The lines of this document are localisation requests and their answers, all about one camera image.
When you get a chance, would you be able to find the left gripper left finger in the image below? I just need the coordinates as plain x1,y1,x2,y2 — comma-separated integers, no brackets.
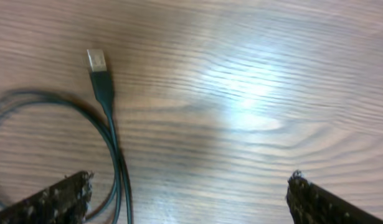
0,170,93,224

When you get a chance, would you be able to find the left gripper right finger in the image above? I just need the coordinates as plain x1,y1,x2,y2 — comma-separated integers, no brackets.
286,170,383,224

